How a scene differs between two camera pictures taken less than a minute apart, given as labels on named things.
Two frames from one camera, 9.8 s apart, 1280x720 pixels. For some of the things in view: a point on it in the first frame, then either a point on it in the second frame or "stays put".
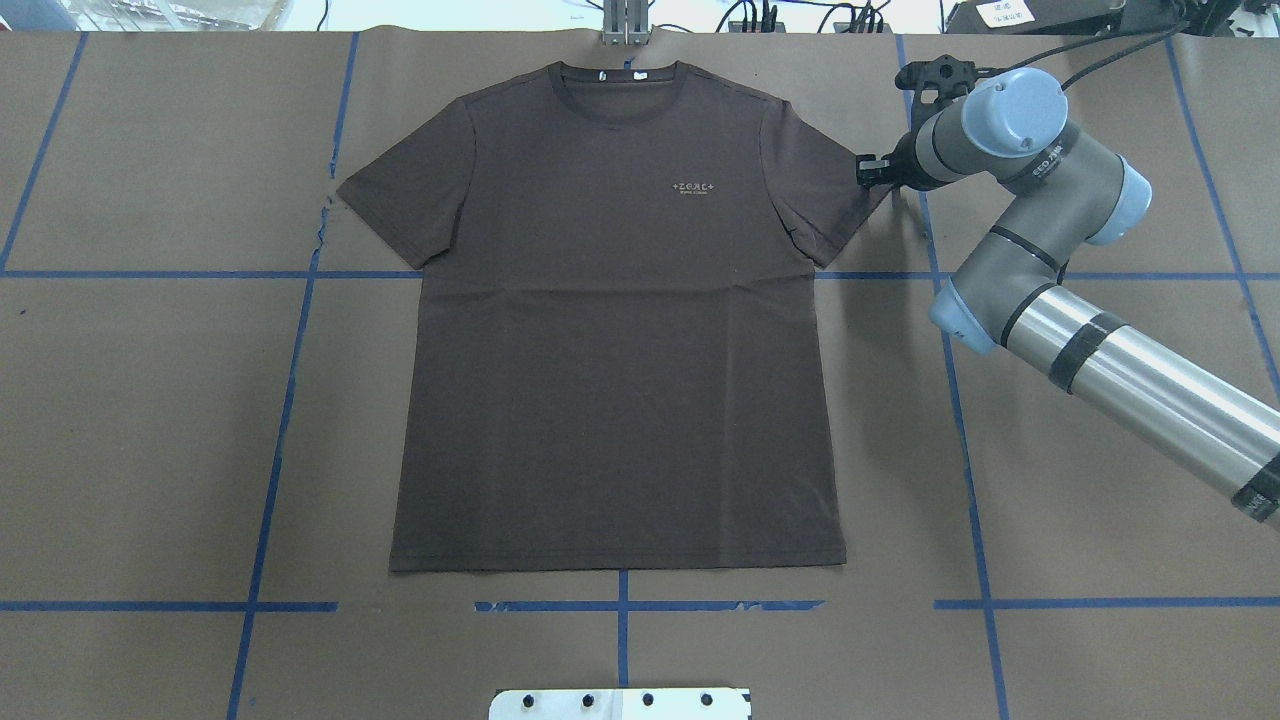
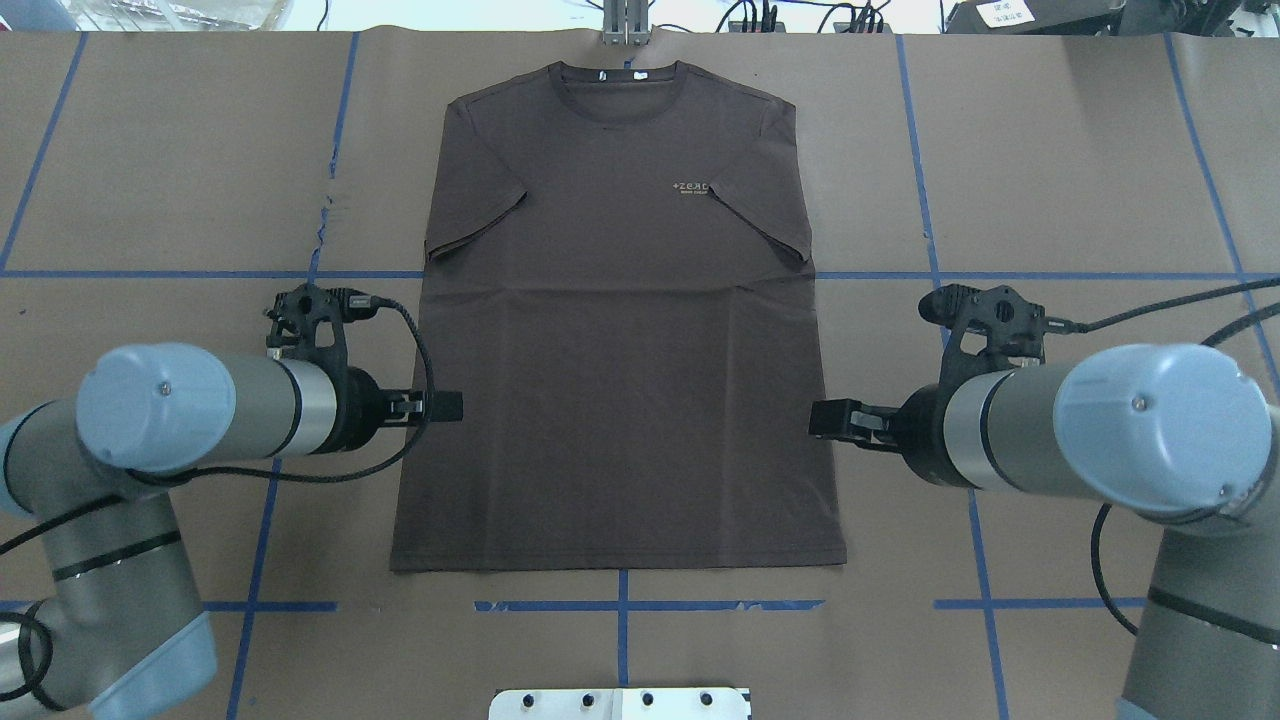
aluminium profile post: (625, 22) stays put
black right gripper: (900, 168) to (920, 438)
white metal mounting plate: (620, 703) stays put
